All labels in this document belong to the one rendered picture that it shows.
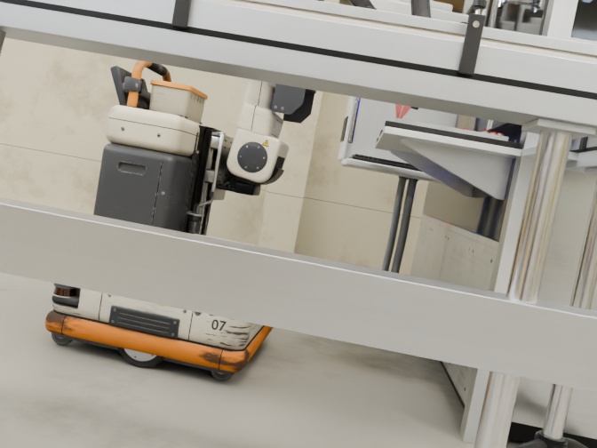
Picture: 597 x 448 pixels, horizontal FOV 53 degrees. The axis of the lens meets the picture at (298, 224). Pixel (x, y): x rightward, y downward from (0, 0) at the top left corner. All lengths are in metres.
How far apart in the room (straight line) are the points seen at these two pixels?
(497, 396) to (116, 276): 0.67
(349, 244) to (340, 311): 4.38
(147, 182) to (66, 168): 3.41
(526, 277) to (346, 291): 0.29
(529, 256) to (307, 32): 0.51
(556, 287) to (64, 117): 4.30
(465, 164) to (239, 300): 1.08
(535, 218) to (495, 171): 0.90
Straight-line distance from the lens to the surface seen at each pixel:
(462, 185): 2.42
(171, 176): 1.95
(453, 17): 2.95
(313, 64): 0.98
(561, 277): 1.90
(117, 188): 2.01
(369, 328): 1.01
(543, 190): 1.04
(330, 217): 5.31
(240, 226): 5.23
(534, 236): 1.04
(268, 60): 0.99
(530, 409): 1.97
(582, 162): 1.72
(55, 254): 1.11
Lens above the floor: 0.68
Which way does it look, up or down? 4 degrees down
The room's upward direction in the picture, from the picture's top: 10 degrees clockwise
